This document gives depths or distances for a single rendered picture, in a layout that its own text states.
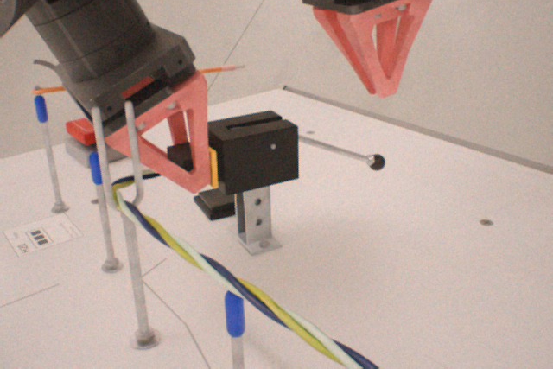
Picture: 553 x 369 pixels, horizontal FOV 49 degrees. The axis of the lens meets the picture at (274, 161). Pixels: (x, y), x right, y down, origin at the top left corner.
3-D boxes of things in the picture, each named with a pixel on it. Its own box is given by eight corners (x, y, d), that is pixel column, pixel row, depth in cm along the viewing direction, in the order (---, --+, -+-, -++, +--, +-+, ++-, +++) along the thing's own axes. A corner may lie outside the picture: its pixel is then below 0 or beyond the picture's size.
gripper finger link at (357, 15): (367, 119, 42) (348, -16, 38) (315, 95, 48) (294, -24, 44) (443, 87, 44) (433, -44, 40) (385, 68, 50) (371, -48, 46)
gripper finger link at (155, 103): (170, 232, 37) (82, 110, 32) (137, 191, 43) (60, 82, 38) (258, 168, 38) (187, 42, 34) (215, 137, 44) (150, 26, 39)
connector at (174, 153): (248, 174, 41) (247, 147, 40) (181, 190, 39) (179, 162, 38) (229, 160, 44) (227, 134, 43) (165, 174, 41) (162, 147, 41)
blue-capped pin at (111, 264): (125, 269, 42) (108, 154, 38) (104, 275, 41) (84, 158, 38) (120, 259, 43) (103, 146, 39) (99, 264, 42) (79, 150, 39)
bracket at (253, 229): (282, 247, 44) (281, 185, 42) (252, 256, 43) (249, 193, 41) (256, 220, 47) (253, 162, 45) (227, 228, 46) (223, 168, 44)
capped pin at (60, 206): (73, 208, 50) (50, 84, 46) (57, 215, 49) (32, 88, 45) (63, 204, 51) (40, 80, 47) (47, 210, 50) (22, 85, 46)
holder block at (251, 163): (299, 179, 42) (298, 125, 41) (225, 196, 40) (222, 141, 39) (273, 159, 46) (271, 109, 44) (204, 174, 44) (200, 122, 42)
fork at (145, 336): (157, 325, 36) (127, 96, 30) (166, 342, 34) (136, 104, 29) (124, 335, 35) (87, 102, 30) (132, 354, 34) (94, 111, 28)
